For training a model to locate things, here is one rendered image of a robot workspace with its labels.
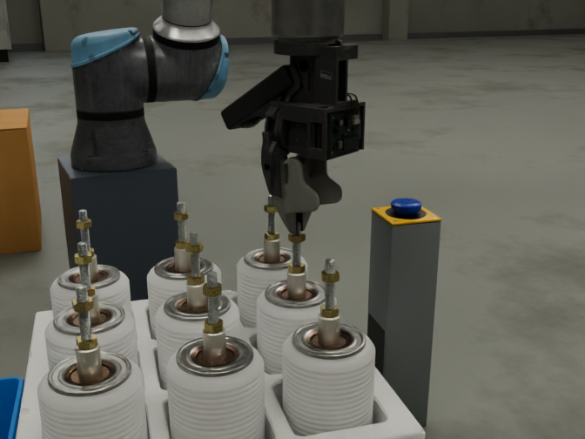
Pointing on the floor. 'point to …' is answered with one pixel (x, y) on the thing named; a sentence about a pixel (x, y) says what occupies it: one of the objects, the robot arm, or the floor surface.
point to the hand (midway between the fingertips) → (292, 219)
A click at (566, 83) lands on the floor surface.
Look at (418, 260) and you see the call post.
